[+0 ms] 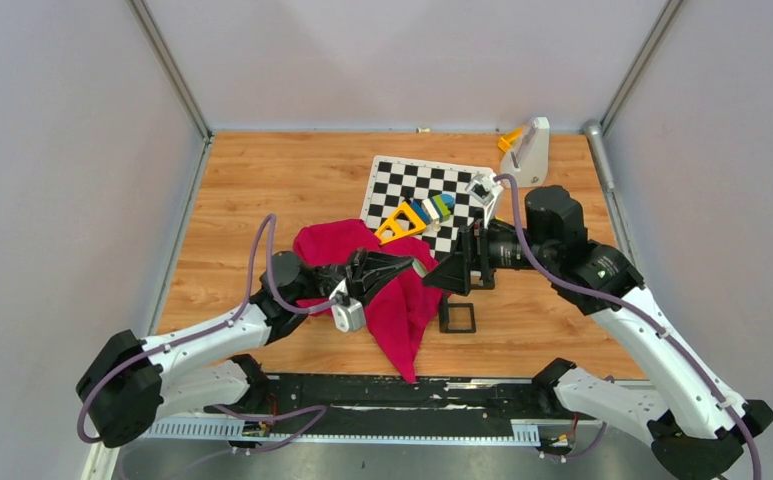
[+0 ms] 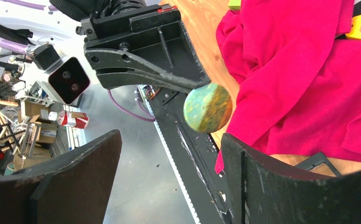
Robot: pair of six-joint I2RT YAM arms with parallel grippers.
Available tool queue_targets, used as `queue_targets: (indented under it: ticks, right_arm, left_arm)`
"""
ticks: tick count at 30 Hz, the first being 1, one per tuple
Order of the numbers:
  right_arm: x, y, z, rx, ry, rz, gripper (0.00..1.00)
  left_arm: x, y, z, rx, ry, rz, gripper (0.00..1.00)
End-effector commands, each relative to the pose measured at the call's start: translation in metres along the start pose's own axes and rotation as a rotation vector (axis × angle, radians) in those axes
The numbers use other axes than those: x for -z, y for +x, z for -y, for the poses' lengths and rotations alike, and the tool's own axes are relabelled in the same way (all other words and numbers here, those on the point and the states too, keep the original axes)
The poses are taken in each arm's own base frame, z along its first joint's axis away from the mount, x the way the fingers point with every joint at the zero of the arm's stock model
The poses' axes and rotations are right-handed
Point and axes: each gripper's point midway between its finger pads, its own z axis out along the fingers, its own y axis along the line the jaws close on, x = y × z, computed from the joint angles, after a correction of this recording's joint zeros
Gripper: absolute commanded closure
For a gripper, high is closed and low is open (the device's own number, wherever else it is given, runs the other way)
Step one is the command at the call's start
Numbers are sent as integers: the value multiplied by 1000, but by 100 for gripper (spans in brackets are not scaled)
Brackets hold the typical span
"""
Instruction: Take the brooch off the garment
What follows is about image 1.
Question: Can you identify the magenta red garment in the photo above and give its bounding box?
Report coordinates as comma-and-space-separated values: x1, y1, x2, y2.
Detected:
293, 219, 442, 384

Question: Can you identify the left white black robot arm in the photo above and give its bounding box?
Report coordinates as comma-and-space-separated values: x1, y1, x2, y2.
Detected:
76, 249, 427, 448

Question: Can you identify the black white chessboard mat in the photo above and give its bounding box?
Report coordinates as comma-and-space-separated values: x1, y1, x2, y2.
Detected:
360, 155, 493, 261

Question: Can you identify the black frame box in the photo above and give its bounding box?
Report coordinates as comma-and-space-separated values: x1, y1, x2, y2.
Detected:
438, 296, 477, 334

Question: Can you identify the green round brooch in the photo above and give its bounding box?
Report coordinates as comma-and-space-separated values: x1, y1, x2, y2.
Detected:
412, 259, 428, 278

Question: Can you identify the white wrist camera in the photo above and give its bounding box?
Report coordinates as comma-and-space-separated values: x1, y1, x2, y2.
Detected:
466, 174, 504, 228
328, 281, 366, 333

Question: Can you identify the white metronome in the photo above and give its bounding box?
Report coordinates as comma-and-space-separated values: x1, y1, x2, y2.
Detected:
499, 117, 550, 188

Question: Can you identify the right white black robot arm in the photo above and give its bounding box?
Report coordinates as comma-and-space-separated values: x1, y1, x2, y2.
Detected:
423, 185, 773, 479

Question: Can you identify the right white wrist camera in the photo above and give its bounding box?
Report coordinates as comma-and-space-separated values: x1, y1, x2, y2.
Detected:
466, 174, 504, 228

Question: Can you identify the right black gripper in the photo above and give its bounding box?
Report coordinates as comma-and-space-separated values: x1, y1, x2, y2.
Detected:
421, 208, 555, 295

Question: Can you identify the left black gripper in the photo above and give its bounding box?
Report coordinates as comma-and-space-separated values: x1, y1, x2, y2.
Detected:
291, 247, 414, 311

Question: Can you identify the yellow triangle block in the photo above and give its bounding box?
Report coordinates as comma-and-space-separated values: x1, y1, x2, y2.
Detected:
375, 202, 428, 245

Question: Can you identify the grey metal pipe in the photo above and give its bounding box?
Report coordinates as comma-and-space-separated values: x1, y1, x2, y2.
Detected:
582, 120, 616, 196

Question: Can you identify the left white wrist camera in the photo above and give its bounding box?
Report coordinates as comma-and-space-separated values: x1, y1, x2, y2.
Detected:
328, 281, 366, 333

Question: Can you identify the yellow toy behind metronome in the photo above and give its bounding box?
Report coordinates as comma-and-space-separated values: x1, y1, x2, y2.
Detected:
497, 125, 526, 153

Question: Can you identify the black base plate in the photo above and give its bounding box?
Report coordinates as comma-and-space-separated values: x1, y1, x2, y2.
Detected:
203, 374, 599, 442

